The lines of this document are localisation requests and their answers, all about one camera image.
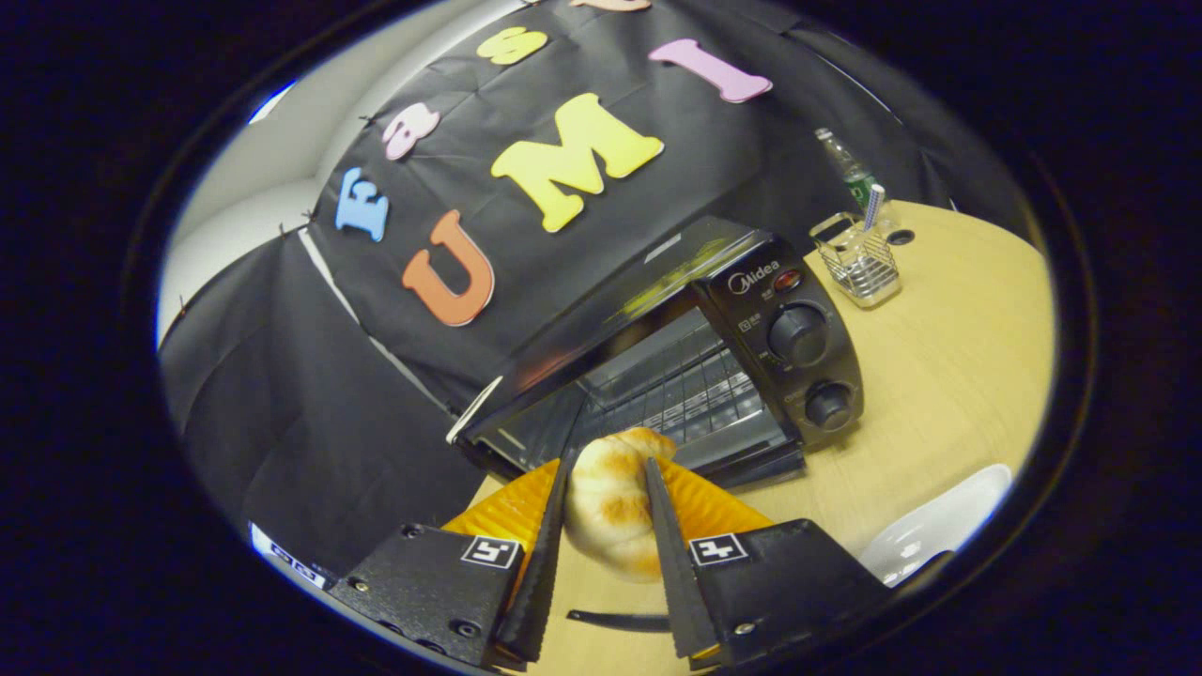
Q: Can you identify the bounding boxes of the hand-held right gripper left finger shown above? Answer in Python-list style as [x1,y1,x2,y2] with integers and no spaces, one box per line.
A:
[322,447,578,671]

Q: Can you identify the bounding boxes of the white plate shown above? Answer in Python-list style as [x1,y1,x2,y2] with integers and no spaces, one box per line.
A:
[859,463,1013,589]

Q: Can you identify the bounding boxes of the golden bread roll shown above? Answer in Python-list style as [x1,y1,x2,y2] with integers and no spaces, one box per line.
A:
[563,427,678,579]

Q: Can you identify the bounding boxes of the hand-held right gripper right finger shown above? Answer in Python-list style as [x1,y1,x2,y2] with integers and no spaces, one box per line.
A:
[643,455,895,671]

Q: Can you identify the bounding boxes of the green plastic bottle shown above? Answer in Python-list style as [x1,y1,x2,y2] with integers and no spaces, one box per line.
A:
[814,127,893,223]

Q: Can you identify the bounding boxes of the metal wire basket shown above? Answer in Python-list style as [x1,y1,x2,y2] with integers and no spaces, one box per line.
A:
[809,211,903,309]

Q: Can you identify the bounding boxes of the black electric oven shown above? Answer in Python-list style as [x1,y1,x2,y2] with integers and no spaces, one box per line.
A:
[449,216,865,491]

